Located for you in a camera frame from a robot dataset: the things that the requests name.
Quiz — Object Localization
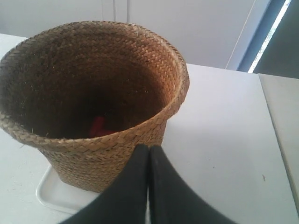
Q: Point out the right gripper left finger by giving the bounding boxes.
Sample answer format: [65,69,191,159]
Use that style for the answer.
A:
[61,144,149,224]

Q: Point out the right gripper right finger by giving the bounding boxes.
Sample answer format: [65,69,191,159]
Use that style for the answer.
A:
[149,146,235,224]

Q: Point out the brown woven wicker basket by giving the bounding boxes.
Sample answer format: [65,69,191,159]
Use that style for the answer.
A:
[0,21,190,193]

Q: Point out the white plastic tray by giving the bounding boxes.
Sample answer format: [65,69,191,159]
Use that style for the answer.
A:
[36,166,85,214]

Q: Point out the white cabinet doors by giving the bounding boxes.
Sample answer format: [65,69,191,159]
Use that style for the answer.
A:
[0,0,270,70]

